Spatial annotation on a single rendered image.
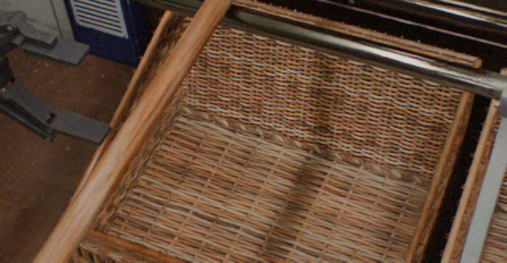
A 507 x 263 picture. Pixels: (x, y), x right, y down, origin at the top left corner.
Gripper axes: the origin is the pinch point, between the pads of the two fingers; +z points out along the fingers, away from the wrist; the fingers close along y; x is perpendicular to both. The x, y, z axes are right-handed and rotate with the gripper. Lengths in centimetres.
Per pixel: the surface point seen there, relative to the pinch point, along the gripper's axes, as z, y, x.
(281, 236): 11, 59, -26
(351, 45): 25.4, 1.0, -19.1
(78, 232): 9.4, -1.2, 17.4
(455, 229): 40, 40, -25
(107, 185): 9.3, -1.4, 11.3
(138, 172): -18, 58, -28
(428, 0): 26, 23, -54
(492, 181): 45.4, 9.8, -12.2
